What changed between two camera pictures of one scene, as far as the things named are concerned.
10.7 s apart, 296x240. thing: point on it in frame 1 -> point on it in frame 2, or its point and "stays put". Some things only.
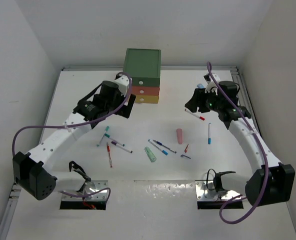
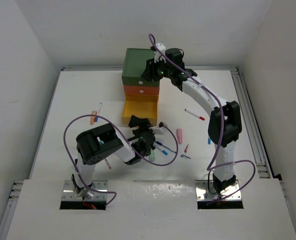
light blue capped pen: x=165 y=152 stays put
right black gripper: x=197 y=100 -> x=150 y=73
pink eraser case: x=179 y=133 stays put
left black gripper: x=124 y=111 -> x=135 y=121
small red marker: x=186 y=149 stays put
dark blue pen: x=161 y=144 stays put
